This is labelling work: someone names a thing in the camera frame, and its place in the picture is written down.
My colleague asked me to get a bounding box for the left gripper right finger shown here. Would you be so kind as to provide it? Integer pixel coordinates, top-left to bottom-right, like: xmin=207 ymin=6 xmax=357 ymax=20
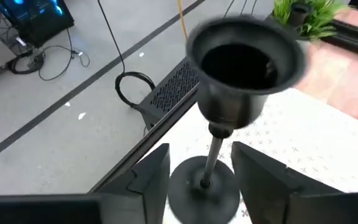
xmin=231 ymin=141 xmax=343 ymax=224

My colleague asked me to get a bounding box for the black coiled power cable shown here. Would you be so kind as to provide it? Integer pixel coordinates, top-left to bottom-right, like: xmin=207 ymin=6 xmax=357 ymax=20
xmin=97 ymin=0 xmax=157 ymax=110

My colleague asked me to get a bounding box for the green plant in white pot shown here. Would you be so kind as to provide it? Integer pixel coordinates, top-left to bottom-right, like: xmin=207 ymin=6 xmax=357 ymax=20
xmin=272 ymin=0 xmax=349 ymax=50

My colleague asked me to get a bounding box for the yellow power cable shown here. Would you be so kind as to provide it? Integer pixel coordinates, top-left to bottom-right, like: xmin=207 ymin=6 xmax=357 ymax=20
xmin=177 ymin=0 xmax=188 ymax=40

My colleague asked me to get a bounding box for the black computer with blue lights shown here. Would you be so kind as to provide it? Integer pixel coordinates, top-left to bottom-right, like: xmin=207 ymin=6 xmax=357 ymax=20
xmin=0 ymin=0 xmax=76 ymax=48

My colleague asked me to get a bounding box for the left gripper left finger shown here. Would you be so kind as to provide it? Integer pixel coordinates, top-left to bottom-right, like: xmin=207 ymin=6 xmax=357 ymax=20
xmin=98 ymin=142 xmax=171 ymax=224

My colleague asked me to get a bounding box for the white perforated metal shelf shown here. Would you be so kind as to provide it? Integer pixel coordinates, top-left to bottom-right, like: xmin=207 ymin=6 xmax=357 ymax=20
xmin=144 ymin=88 xmax=358 ymax=224

